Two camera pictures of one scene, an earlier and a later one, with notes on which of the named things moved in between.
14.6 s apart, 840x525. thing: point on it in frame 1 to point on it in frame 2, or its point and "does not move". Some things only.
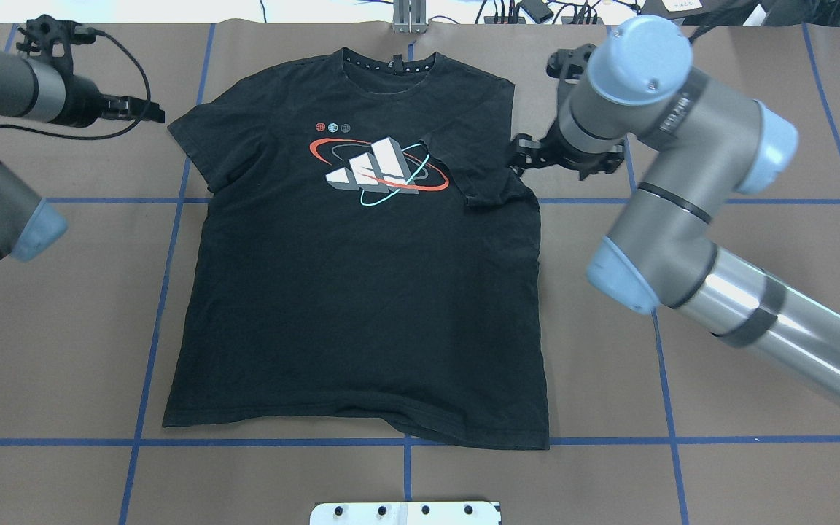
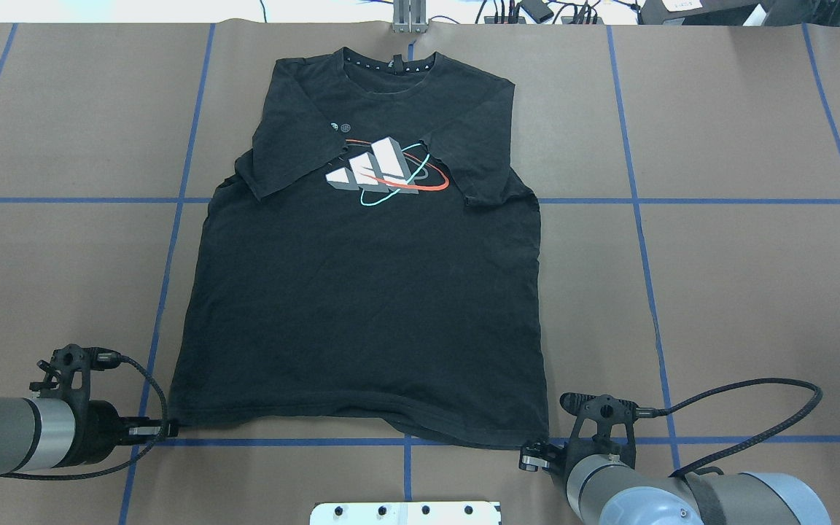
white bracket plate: x=406 y=513 does not move
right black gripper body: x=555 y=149 to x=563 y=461
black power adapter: x=538 y=10 does not move
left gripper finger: x=144 y=109 to x=141 y=435
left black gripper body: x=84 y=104 to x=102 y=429
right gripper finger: x=525 y=144 to x=539 y=446
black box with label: x=702 y=12 does not move
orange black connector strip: x=504 y=20 does not move
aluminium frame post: x=409 y=16 does not move
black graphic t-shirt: x=367 y=251 does not move
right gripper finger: x=528 y=161 to x=531 y=464
